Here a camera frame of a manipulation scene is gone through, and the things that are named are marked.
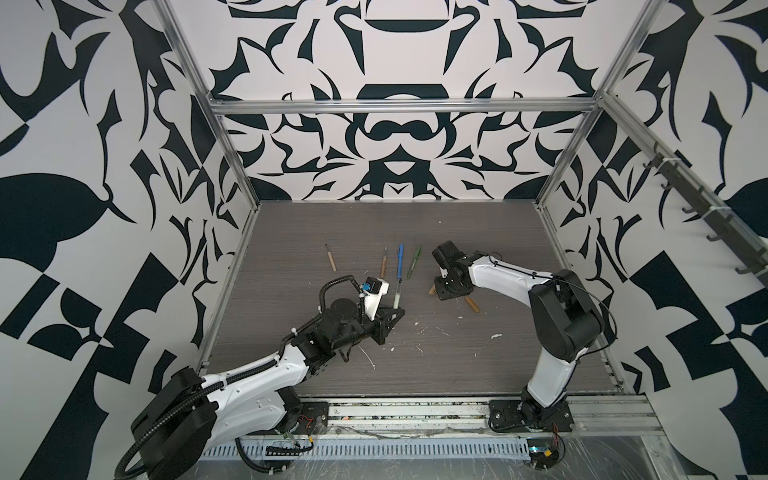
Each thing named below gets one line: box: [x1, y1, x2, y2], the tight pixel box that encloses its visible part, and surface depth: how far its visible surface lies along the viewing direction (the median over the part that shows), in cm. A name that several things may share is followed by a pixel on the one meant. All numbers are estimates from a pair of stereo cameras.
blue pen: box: [397, 243, 404, 279], surface depth 105 cm
